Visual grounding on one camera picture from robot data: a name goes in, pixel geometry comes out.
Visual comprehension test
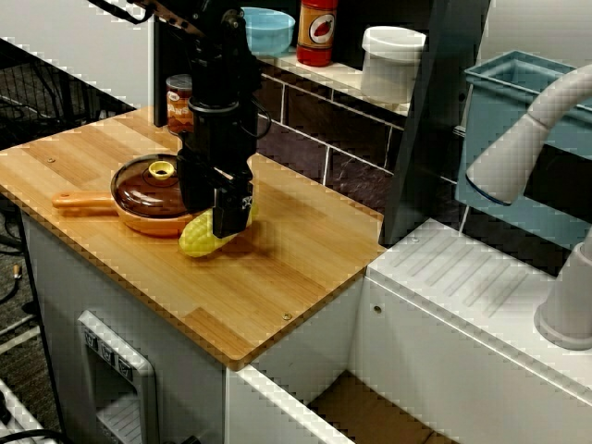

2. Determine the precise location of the white toy kitchen unit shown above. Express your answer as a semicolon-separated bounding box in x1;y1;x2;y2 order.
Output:
18;203;592;444

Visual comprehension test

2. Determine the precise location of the black upright post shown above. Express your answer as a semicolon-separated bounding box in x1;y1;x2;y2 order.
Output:
152;18;168;129

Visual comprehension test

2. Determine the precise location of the dark tiled backsplash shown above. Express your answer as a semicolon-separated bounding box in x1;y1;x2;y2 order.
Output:
249;50;468;232

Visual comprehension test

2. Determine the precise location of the red sauce bottle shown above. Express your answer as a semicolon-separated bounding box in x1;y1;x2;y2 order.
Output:
295;0;341;68

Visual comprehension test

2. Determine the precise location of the yellow toy corn cob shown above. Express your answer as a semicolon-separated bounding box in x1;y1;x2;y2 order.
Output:
179;203;261;259

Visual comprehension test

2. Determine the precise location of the grey toy faucet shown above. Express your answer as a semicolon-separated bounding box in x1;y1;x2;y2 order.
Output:
464;62;592;352

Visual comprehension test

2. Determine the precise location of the white lidded container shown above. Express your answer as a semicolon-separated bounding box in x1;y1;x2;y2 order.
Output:
359;26;427;106

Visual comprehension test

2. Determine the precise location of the brown lid with yellow knob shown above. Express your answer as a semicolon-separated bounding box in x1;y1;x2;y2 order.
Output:
109;154;186;218

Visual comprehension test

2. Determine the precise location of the aluminium frame rail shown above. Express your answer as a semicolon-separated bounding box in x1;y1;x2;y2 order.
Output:
0;376;47;444

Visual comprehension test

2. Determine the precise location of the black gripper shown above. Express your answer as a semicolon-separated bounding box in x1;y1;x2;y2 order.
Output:
178;132;258;240

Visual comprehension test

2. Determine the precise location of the black cable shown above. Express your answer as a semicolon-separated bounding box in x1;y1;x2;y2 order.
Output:
0;427;64;444

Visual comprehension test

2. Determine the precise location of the dark grey upright panel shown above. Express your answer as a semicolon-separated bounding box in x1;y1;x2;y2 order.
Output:
377;0;492;249

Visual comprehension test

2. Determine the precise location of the toy beans can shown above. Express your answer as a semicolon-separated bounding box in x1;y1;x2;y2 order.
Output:
165;73;194;136

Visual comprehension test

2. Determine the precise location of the orange toy frying pan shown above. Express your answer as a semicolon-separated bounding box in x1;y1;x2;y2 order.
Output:
51;190;195;240

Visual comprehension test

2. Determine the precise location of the light blue bowl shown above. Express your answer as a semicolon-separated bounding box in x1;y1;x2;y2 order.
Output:
240;6;296;59

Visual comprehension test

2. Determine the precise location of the teal plastic bin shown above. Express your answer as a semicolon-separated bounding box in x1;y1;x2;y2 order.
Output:
455;49;592;237

